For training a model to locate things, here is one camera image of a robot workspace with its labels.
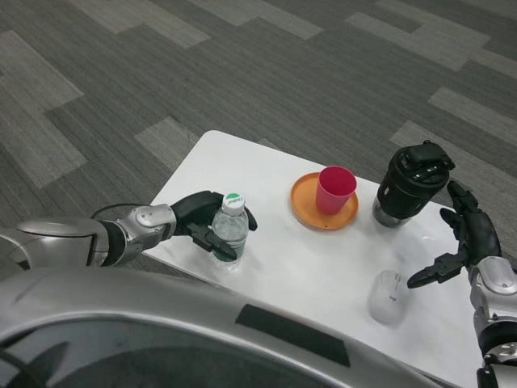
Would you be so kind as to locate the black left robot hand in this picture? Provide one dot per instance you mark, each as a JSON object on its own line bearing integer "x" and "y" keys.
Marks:
{"x": 194, "y": 210}

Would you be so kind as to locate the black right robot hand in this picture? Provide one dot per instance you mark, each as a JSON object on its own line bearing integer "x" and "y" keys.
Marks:
{"x": 482, "y": 238}

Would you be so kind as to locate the clear water bottle green label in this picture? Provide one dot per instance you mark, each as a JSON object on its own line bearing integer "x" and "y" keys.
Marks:
{"x": 232, "y": 226}

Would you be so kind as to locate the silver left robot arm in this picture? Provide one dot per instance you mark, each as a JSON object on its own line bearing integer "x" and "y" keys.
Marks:
{"x": 133, "y": 234}

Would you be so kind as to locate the black travel mug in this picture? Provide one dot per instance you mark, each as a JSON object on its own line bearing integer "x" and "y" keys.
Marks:
{"x": 404, "y": 188}

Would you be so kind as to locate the orange round plate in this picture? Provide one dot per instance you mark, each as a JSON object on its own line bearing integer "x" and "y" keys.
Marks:
{"x": 305, "y": 202}

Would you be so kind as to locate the white computer mouse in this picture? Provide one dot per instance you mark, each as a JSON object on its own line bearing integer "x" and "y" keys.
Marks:
{"x": 387, "y": 301}

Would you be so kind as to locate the silver robot chest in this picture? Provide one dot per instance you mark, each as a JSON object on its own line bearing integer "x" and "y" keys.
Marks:
{"x": 161, "y": 335}

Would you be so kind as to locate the pink plastic cup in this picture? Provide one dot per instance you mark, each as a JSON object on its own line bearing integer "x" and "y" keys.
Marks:
{"x": 333, "y": 200}

